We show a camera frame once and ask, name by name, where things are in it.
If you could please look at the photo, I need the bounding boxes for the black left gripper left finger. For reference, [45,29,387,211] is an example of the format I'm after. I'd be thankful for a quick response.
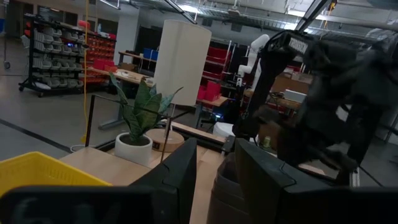
[0,138,198,224]

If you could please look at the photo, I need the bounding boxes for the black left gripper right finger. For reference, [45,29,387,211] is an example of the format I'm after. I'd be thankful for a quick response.
[234,138,398,224]

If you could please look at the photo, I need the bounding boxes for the black plastic basket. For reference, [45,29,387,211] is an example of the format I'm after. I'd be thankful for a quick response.
[206,177,253,224]

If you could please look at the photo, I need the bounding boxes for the yellow plastic basket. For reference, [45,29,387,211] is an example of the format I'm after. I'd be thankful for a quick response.
[0,151,113,198]

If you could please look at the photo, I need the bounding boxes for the shelf with small red bins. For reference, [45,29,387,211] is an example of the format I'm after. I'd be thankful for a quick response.
[77,20,118,85]

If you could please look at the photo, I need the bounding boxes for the white flat box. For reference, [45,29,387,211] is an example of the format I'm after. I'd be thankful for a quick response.
[283,89,307,103]

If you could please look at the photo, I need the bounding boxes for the white plant pot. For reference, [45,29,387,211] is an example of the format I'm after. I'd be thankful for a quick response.
[114,132,154,167]

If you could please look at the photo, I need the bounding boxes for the brown cardboard box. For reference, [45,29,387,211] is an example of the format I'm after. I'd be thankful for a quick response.
[270,73,313,94]

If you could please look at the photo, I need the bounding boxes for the white round container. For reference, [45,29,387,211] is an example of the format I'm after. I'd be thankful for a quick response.
[213,121,236,138]

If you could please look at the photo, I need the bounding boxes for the green snake plant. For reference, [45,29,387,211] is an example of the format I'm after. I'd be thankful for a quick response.
[108,73,184,144]

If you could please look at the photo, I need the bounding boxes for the rack with large red bins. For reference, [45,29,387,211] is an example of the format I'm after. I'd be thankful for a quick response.
[197,46,237,108]

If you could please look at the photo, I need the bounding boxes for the wooden background table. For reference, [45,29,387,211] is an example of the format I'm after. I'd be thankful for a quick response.
[88,67,156,130]

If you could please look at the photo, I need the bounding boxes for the white shade wooden base lamp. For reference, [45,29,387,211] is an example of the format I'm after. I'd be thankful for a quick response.
[145,19,213,153]

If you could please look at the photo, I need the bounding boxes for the blue storage bins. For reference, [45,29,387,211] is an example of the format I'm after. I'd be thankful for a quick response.
[142,47,159,62]

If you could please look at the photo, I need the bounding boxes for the black rack with grey bins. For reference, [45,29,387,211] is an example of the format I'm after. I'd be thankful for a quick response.
[18,15,90,97]

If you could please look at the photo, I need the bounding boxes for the aluminium extrusion post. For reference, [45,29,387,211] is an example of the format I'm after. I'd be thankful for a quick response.
[349,169,361,187]

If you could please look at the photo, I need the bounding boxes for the wooden shelf with black frame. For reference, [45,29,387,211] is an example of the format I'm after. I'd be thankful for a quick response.
[58,93,237,224]

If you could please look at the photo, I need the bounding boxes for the black metal rig frame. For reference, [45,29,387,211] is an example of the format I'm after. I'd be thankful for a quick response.
[294,0,332,34]

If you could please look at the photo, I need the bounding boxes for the yellow hanging cable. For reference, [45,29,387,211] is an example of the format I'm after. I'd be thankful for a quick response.
[80,0,91,146]

